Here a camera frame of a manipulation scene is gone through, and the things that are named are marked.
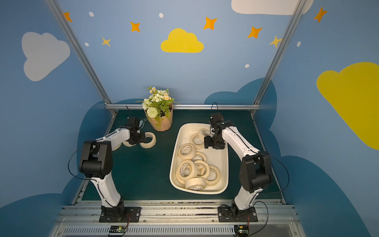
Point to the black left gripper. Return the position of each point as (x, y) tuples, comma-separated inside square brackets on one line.
[(139, 138)]

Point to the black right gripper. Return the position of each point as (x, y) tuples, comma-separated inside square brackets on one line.
[(214, 143)]

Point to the cream plastic storage box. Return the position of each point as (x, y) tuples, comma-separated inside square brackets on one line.
[(217, 158)]

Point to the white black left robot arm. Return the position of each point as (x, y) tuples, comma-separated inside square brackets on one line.
[(97, 164)]

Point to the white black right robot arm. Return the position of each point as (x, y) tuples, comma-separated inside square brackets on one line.
[(255, 170)]

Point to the cream tape roll centre small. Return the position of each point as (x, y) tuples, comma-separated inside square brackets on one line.
[(199, 157)]

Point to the cream tape roll front upright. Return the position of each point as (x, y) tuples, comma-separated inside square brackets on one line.
[(196, 184)]

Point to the beige ribbed flower pot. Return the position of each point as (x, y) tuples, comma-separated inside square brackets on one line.
[(161, 123)]

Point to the white green artificial flowers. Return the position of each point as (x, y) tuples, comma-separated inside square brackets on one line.
[(158, 102)]

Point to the left small circuit board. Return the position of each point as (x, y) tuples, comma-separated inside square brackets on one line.
[(118, 230)]

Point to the small circuit board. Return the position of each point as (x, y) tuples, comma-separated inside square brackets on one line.
[(118, 230), (241, 231)]

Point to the right small circuit board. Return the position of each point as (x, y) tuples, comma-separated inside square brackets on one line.
[(241, 231)]

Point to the horizontal aluminium frame rail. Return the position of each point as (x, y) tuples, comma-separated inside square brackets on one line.
[(186, 107)]

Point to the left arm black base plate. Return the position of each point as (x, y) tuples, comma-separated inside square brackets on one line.
[(120, 215)]

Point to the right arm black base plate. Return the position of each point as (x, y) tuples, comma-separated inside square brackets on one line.
[(233, 214)]

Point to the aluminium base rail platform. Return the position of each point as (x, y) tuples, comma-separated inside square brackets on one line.
[(179, 218)]

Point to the left aluminium frame post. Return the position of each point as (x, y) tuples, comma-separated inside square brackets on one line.
[(73, 40)]

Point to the aluminium frame post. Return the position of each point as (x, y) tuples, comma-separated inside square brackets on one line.
[(290, 29), (73, 40)]

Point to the right aluminium frame post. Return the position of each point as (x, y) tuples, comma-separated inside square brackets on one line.
[(290, 29)]

